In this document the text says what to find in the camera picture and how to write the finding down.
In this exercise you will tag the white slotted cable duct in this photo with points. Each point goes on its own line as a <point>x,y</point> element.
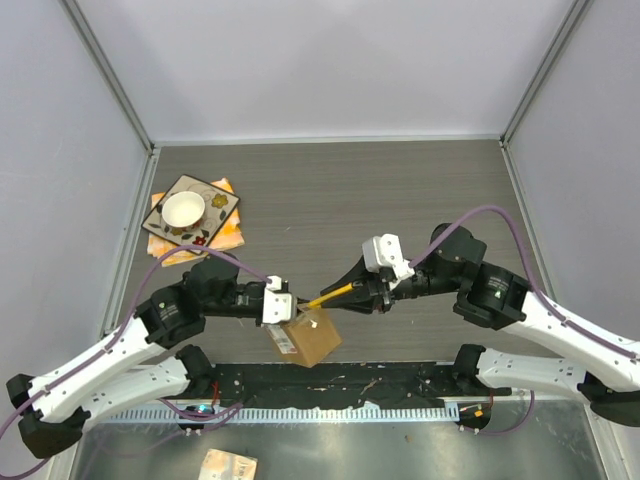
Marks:
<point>368,413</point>

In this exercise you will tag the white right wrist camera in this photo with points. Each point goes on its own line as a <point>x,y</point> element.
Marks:
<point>383,257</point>

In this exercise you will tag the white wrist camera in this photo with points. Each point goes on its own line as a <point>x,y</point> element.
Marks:
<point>383,257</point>
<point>279,304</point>

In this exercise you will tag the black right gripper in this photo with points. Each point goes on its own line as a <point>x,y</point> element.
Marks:
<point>377,296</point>

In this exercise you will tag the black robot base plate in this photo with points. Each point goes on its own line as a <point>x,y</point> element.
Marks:
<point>336,386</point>

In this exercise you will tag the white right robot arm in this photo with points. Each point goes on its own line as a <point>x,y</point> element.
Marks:
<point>591,364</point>

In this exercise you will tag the orange checkered cloth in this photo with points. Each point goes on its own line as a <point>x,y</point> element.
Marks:
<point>230,236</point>

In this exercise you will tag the brown cardboard express box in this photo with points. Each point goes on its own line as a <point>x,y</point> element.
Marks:
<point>307,340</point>

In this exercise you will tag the pink paper packet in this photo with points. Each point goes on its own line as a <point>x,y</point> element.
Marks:
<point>221,465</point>

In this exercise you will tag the floral square plate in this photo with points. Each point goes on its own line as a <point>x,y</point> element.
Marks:
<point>221,204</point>

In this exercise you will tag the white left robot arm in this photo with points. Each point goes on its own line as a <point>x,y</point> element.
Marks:
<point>146,358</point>

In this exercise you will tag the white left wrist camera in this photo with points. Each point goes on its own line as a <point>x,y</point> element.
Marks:
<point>279,304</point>

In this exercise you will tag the white floral bowl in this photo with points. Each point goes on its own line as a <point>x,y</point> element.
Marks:
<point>183,211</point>

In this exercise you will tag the yellow utility knife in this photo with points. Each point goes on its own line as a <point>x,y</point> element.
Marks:
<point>318,302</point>

